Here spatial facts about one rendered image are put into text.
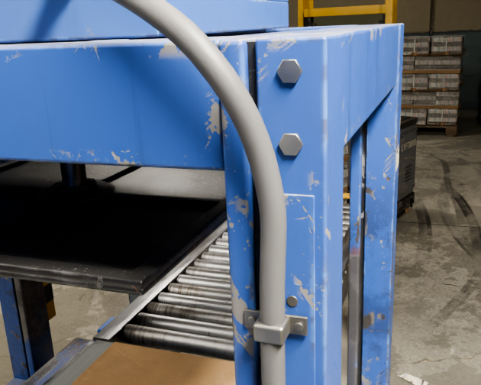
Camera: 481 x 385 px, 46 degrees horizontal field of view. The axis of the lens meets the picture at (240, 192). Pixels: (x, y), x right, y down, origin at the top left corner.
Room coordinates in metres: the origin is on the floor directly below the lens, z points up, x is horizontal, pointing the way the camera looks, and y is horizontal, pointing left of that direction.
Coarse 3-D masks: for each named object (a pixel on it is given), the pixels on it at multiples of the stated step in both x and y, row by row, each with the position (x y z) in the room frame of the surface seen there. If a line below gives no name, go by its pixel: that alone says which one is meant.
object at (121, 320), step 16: (224, 224) 2.12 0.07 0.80; (208, 240) 1.95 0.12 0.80; (192, 256) 1.81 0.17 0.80; (176, 272) 1.68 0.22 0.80; (160, 288) 1.57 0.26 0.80; (144, 304) 1.47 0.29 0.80; (112, 320) 1.38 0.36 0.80; (128, 320) 1.38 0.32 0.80; (96, 336) 1.30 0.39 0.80; (112, 336) 1.30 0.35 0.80
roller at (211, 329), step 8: (136, 320) 1.40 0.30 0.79; (144, 320) 1.39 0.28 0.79; (152, 320) 1.38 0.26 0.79; (160, 320) 1.38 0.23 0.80; (168, 320) 1.37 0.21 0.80; (176, 320) 1.37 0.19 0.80; (184, 320) 1.37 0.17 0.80; (192, 320) 1.36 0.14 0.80; (168, 328) 1.36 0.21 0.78; (176, 328) 1.35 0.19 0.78; (184, 328) 1.34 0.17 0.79; (192, 328) 1.34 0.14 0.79; (200, 328) 1.33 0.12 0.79; (208, 328) 1.33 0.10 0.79; (216, 328) 1.32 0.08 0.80; (224, 328) 1.32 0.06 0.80; (232, 328) 1.31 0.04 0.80; (216, 336) 1.31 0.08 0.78; (224, 336) 1.30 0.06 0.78; (232, 336) 1.29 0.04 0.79
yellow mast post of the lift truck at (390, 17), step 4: (388, 0) 3.98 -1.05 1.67; (392, 0) 3.97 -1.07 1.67; (396, 0) 4.01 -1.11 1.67; (388, 4) 3.98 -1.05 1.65; (392, 4) 3.97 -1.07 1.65; (396, 4) 4.02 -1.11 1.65; (388, 8) 3.98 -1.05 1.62; (392, 8) 3.97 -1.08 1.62; (396, 8) 4.02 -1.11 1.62; (388, 12) 3.98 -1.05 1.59; (392, 12) 3.97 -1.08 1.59; (396, 12) 4.02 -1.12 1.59; (384, 16) 4.02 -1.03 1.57; (388, 16) 3.98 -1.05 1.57; (392, 16) 3.97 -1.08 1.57; (396, 16) 4.02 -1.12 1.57; (384, 20) 4.02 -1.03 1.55; (388, 20) 3.98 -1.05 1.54; (392, 20) 3.97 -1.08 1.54; (396, 20) 4.02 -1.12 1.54
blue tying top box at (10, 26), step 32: (0, 0) 0.63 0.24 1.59; (32, 0) 0.61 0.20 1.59; (64, 0) 0.60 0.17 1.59; (96, 0) 0.59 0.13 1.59; (192, 0) 0.62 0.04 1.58; (224, 0) 0.71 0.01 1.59; (256, 0) 0.82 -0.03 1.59; (0, 32) 0.63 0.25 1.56; (32, 32) 0.62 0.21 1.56; (64, 32) 0.60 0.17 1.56; (96, 32) 0.59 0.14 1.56; (128, 32) 0.58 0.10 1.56
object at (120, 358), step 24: (96, 360) 1.19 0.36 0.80; (120, 360) 1.19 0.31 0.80; (144, 360) 1.18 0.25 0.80; (168, 360) 1.18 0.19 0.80; (192, 360) 1.17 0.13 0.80; (216, 360) 1.17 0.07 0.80; (72, 384) 1.10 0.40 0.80; (96, 384) 1.09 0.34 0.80; (120, 384) 1.09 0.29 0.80; (144, 384) 1.09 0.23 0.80; (168, 384) 1.08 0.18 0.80; (192, 384) 1.08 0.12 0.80; (216, 384) 1.07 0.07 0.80
